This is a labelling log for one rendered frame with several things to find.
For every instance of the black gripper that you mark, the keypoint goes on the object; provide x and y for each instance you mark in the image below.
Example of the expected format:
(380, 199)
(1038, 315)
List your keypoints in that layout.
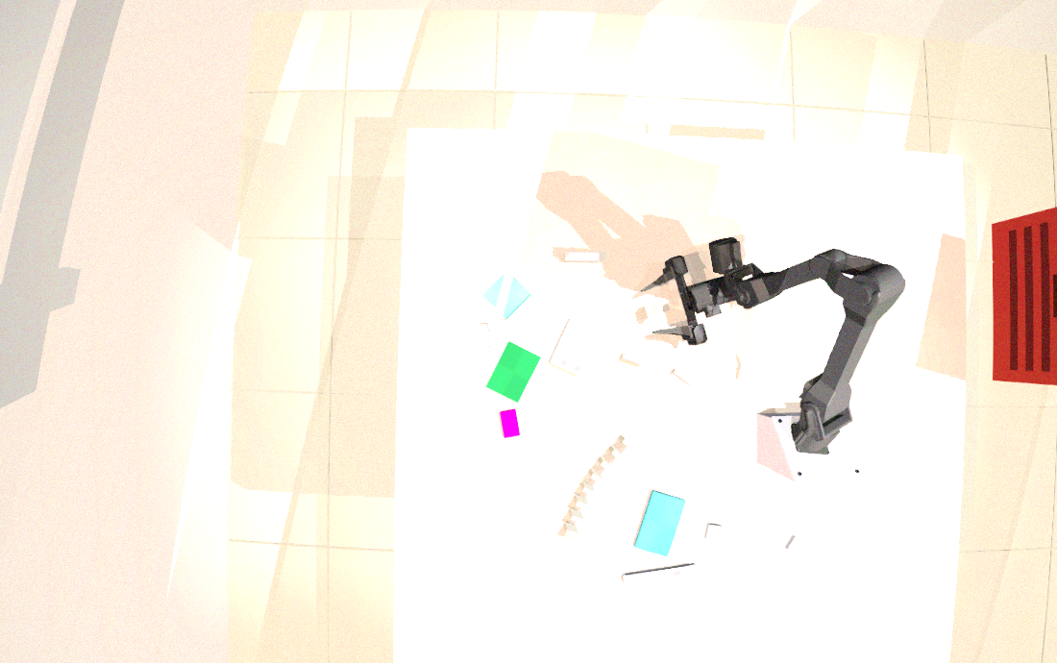
(695, 334)

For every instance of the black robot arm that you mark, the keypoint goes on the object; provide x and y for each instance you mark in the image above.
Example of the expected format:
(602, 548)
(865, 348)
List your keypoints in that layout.
(874, 288)

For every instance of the grey rectangular bar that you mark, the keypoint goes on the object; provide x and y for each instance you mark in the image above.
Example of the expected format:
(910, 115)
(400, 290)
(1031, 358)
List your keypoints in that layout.
(660, 573)

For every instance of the cyan flat rectangular block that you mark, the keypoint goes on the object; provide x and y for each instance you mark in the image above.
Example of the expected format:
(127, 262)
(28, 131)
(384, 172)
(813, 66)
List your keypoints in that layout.
(659, 524)

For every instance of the magenta rectangular block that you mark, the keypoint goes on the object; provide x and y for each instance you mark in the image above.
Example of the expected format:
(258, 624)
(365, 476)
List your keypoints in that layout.
(510, 423)

